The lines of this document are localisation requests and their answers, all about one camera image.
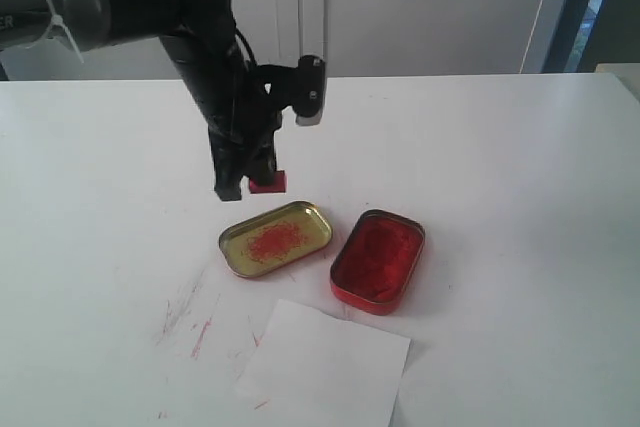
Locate white cabinet doors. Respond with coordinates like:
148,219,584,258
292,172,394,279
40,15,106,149
0,0,586,82

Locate white zip tie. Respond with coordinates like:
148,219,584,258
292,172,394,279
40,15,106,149
20,0,84,63

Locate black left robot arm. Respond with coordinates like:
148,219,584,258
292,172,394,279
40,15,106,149
1,0,284,201

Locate white paper sheet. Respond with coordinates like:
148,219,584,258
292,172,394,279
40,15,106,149
236,300,411,426

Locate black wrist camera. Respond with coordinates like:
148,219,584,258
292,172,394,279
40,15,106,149
255,55,327,127

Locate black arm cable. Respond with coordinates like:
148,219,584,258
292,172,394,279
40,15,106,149
232,26,261,71

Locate gold tin lid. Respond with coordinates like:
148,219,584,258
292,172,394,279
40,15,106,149
218,201,333,279

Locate beige side table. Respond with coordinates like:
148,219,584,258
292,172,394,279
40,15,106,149
596,63,640,101

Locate red ink pad tin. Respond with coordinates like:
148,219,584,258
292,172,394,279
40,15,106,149
329,209,427,316

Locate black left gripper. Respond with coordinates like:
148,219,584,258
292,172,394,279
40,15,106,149
160,32,282,202

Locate red stamp block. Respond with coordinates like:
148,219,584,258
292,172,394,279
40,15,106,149
248,170,287,194

